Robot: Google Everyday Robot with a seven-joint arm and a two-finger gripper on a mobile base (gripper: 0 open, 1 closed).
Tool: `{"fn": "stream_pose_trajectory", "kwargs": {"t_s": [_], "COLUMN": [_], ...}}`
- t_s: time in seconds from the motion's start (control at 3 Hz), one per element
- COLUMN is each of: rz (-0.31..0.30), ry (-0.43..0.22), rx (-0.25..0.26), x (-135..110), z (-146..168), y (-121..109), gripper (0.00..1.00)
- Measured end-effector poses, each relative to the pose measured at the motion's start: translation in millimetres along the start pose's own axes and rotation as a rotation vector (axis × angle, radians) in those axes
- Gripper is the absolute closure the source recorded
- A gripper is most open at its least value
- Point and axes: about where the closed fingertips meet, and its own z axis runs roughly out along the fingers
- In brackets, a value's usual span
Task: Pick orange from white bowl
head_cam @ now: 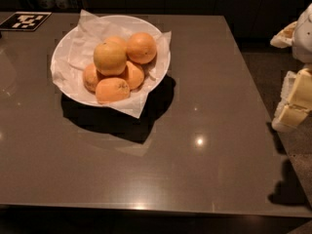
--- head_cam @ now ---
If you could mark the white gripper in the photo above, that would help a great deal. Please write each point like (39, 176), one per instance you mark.
(303, 36)

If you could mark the front orange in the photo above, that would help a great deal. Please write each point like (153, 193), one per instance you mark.
(112, 89)

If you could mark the black white fiducial marker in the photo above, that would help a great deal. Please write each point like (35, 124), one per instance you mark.
(24, 21)

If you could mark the white paper liner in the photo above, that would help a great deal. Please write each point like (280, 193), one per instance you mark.
(84, 46)

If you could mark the right rear orange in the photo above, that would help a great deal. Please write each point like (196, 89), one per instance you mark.
(141, 48)

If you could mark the white bowl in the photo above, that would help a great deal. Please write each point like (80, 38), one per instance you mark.
(65, 49)

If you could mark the left lower orange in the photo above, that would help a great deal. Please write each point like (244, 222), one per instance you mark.
(91, 77)

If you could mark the middle right orange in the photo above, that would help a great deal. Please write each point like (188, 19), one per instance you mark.
(133, 75)

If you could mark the yellowish orange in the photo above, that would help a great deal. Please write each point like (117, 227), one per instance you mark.
(110, 59)

